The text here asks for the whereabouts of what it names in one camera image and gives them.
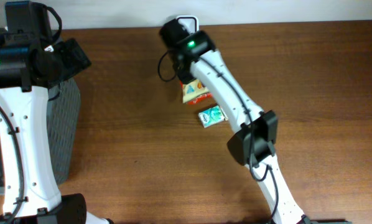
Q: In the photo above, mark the grey plastic basket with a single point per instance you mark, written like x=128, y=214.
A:
x=62, y=117

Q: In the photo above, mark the red Hacks candy bag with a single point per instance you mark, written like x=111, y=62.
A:
x=200, y=99

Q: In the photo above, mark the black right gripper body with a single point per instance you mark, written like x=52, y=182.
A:
x=184, y=73

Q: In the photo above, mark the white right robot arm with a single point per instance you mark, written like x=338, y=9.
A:
x=195, y=56

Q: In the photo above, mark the yellow snack bag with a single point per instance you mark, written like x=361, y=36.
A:
x=193, y=90

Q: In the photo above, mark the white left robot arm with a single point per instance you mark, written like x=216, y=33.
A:
x=31, y=192

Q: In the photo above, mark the teal tissue pack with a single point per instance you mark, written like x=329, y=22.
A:
x=211, y=116

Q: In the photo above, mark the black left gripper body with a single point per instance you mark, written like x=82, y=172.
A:
x=70, y=61

